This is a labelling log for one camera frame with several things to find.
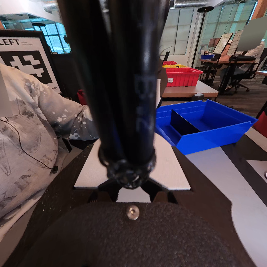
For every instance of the whiteboard on easel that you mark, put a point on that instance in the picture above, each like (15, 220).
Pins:
(232, 43)
(222, 42)

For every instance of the red storage tote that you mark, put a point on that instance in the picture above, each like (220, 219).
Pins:
(260, 125)

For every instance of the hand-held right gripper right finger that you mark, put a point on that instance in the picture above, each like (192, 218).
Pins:
(169, 169)

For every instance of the black floor lamp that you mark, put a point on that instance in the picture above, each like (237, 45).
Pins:
(205, 9)

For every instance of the blue plastic bin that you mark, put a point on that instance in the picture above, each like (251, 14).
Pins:
(219, 127)

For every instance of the red storage crate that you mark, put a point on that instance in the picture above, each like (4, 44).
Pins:
(183, 78)

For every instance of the black tape strip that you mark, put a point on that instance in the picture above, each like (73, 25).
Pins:
(239, 150)

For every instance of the person's left forearm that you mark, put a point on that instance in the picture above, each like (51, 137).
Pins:
(62, 116)

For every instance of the desk with crates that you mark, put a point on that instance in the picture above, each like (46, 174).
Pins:
(187, 90)

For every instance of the framed marker sign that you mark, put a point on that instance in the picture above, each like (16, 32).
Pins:
(25, 62)

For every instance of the red bag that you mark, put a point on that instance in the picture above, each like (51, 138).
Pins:
(81, 98)

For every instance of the person's torso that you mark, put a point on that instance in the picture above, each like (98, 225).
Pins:
(20, 156)

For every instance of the black office chair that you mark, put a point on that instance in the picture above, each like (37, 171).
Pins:
(246, 73)

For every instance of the yellow storage crate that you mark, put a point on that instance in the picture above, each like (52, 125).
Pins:
(175, 66)

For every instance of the small grey box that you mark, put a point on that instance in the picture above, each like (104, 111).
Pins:
(197, 97)

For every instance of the black bin divider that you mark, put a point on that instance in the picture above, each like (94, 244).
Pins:
(183, 125)

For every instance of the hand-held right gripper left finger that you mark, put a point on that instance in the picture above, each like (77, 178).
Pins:
(89, 171)

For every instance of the small red crate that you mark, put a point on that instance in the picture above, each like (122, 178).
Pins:
(170, 62)

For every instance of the background wooden desk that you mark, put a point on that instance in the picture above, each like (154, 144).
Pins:
(225, 61)

